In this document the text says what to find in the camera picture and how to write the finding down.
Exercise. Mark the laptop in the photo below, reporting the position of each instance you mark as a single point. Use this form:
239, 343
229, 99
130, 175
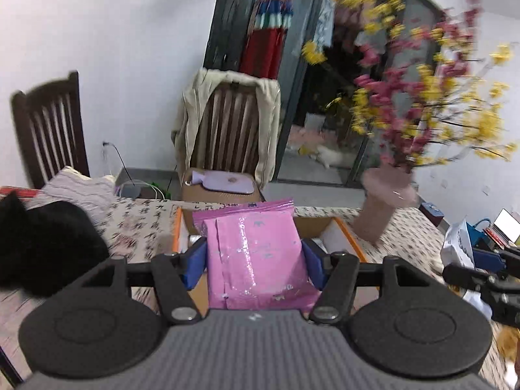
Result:
508, 223

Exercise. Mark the blue white plastic bag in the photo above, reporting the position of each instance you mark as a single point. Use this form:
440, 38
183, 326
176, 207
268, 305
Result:
457, 243

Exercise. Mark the small dark box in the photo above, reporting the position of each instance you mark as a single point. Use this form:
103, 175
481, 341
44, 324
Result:
430, 213

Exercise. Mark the yellow and pink flower bouquet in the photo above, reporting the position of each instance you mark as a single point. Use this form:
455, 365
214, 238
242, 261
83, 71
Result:
406, 89

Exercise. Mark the pink snack packet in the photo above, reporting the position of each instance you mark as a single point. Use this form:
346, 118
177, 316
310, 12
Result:
256, 252

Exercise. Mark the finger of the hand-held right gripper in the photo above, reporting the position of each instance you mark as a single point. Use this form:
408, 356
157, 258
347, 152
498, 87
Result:
463, 274
487, 258

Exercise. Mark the red cardboard box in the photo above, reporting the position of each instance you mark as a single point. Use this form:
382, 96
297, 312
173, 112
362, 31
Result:
341, 233

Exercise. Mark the white cat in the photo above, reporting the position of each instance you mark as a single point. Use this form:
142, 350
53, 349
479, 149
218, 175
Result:
329, 156

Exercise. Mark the dark glass sliding door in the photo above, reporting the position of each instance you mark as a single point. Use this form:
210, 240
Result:
317, 122

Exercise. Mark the dark wooden chair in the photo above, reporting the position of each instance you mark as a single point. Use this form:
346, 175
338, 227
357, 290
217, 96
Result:
48, 130

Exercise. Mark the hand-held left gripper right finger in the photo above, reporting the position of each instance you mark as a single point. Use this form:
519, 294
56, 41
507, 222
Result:
313, 264

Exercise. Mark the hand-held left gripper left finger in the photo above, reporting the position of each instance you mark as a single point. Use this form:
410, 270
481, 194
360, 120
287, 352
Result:
196, 262

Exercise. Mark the pink vase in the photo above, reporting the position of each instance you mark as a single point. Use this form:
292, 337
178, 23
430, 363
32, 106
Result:
378, 211

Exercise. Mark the red hanging cloth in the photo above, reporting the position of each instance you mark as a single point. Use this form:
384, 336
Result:
264, 40

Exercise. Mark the purple hot water bottle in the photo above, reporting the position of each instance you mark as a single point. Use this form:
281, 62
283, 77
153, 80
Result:
227, 180

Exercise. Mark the black cloth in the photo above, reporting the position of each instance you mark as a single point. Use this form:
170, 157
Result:
48, 243

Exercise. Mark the brown wooden chair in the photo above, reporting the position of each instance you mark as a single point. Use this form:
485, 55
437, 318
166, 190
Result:
227, 130

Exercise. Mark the striped cloth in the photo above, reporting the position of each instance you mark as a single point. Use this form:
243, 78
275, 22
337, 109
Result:
77, 189

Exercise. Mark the wooden chair with jacket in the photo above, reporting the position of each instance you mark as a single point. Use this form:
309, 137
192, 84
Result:
270, 130

